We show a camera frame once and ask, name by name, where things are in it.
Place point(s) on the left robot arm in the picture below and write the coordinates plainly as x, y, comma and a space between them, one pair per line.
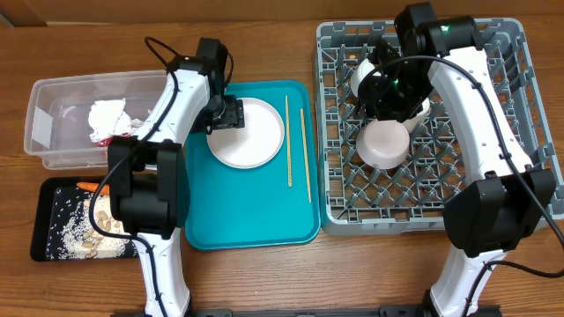
147, 176

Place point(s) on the orange carrot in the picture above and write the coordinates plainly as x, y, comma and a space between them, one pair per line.
92, 187

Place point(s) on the clear plastic bin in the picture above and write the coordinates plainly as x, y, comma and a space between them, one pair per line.
57, 128

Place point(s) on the grey dish rack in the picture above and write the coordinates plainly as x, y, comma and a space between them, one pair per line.
357, 199

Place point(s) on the large pink plate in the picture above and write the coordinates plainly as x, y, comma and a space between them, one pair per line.
256, 143

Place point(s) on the white cup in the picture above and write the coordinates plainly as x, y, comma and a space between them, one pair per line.
420, 117

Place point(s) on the white bowl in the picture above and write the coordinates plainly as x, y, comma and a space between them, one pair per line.
358, 75

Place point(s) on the white napkin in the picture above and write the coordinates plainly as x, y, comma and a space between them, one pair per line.
107, 118

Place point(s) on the red snack wrapper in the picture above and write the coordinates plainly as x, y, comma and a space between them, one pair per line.
105, 142

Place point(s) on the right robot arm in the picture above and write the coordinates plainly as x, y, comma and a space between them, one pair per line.
505, 195

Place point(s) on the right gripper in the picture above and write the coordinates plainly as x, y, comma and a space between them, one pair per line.
375, 98

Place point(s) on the peanut shells and rice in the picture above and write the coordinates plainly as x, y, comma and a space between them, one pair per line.
70, 232

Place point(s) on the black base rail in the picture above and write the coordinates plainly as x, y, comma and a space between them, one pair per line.
382, 311

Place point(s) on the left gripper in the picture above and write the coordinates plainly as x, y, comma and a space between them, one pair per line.
233, 115

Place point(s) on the teal serving tray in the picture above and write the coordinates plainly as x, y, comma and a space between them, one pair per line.
238, 208

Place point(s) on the black plastic tray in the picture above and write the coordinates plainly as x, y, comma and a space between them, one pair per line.
44, 208

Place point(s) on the wooden chopstick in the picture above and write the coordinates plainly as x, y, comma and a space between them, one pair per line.
305, 152
288, 144

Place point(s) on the aluminium foil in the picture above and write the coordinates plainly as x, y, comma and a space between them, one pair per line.
140, 125

